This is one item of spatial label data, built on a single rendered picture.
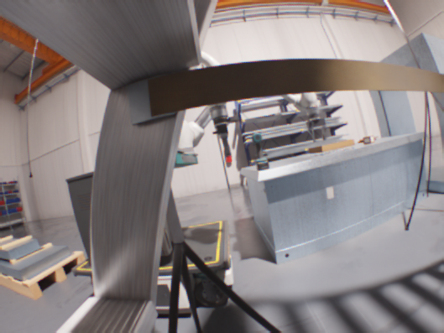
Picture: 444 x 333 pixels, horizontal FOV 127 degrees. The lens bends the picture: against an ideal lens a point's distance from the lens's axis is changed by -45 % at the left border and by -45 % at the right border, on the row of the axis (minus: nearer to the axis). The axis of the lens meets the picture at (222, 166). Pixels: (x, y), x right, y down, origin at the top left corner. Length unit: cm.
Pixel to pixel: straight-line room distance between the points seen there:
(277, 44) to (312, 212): 653
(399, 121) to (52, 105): 1096
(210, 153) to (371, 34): 858
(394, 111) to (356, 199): 174
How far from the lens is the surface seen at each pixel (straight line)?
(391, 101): 304
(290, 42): 760
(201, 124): 154
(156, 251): 18
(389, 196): 184
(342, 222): 154
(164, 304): 109
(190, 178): 613
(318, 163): 129
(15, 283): 223
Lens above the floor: 74
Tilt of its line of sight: 1 degrees down
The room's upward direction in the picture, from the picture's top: 12 degrees counter-clockwise
